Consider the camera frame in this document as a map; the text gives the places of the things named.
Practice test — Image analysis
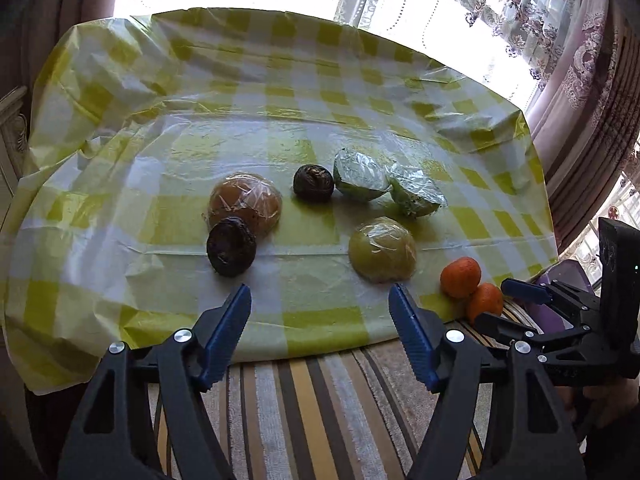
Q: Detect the orange tangerine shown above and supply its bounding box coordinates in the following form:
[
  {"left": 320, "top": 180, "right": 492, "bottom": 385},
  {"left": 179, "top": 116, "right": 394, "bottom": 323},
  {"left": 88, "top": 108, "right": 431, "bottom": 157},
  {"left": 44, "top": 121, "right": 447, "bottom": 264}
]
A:
[
  {"left": 440, "top": 257, "right": 482, "bottom": 299},
  {"left": 466, "top": 283, "right": 504, "bottom": 326}
]

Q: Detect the dark pink curtain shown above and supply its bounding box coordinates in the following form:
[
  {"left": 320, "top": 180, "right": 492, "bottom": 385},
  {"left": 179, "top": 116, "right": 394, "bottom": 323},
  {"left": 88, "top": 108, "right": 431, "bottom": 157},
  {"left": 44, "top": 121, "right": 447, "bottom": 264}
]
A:
[{"left": 0, "top": 0, "right": 126, "bottom": 111}]

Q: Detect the cream carved furniture panel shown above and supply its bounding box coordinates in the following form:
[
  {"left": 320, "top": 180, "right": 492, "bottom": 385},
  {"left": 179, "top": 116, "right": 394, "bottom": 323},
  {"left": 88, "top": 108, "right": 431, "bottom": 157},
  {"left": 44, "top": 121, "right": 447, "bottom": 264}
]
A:
[{"left": 0, "top": 85, "right": 31, "bottom": 196}]

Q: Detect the purple cloth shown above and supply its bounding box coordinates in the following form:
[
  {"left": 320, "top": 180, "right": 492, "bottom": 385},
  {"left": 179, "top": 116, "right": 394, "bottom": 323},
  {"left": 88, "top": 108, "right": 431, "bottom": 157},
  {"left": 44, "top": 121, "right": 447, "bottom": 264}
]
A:
[{"left": 522, "top": 259, "right": 601, "bottom": 333}]

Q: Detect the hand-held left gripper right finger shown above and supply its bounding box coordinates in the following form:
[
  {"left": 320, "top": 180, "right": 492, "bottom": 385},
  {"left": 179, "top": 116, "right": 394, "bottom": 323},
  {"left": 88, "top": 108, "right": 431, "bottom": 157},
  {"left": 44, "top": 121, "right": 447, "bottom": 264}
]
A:
[{"left": 388, "top": 283, "right": 586, "bottom": 480}]

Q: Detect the person's right hand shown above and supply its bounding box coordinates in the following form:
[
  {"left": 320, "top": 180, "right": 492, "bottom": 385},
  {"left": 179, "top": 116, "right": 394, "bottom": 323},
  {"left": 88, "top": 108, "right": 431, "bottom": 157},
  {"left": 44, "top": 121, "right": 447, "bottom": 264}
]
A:
[{"left": 565, "top": 376, "right": 640, "bottom": 442}]

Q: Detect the pink patterned curtain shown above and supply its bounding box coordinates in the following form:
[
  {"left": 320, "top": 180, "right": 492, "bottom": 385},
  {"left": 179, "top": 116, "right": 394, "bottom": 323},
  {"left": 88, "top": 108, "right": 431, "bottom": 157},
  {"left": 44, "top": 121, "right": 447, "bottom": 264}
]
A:
[{"left": 525, "top": 0, "right": 640, "bottom": 261}]

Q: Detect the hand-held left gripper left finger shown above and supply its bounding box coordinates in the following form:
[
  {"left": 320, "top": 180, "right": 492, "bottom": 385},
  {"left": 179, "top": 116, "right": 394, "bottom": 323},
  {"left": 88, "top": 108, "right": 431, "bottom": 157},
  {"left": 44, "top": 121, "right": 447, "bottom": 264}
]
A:
[{"left": 57, "top": 283, "right": 252, "bottom": 480}]

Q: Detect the striped woven cloth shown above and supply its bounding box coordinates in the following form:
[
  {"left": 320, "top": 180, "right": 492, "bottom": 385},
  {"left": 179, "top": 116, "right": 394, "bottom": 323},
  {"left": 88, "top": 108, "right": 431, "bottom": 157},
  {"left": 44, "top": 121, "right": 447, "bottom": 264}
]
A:
[{"left": 150, "top": 305, "right": 556, "bottom": 480}]

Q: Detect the green wrapped fruit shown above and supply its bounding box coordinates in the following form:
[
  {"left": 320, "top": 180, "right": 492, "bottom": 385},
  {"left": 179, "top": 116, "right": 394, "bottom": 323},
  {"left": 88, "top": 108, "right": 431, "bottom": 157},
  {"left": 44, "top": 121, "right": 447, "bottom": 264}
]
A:
[
  {"left": 389, "top": 162, "right": 448, "bottom": 218},
  {"left": 333, "top": 148, "right": 392, "bottom": 202}
]

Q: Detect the brown wrapped pear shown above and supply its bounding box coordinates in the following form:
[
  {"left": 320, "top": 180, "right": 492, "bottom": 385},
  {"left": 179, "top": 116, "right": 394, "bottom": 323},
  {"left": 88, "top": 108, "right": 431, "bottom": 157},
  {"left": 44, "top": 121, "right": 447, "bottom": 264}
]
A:
[{"left": 202, "top": 172, "right": 284, "bottom": 235}]

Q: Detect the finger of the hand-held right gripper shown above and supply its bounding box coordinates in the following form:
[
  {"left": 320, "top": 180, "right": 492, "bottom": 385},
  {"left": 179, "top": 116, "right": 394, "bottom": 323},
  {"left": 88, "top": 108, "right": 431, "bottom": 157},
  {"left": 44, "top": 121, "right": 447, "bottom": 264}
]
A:
[
  {"left": 474, "top": 311, "right": 594, "bottom": 356},
  {"left": 501, "top": 277, "right": 604, "bottom": 329}
]

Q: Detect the yellow checked plastic tablecloth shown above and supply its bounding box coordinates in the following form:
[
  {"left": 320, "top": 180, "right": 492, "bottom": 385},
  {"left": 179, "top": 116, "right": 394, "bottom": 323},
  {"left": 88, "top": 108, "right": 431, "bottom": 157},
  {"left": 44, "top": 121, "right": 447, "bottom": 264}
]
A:
[{"left": 0, "top": 8, "right": 558, "bottom": 396}]

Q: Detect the dark brown water chestnut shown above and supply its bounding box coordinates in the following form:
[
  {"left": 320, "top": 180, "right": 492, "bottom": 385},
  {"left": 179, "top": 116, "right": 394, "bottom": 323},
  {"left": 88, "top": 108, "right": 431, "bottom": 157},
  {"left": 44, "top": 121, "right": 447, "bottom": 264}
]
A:
[
  {"left": 292, "top": 165, "right": 335, "bottom": 202},
  {"left": 206, "top": 216, "right": 257, "bottom": 277}
]

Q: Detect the yellow-green wrapped apple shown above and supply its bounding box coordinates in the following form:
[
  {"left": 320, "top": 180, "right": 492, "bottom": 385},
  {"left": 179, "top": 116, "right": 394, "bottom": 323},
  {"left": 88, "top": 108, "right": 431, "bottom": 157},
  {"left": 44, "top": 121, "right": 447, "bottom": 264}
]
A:
[{"left": 348, "top": 216, "right": 418, "bottom": 283}]

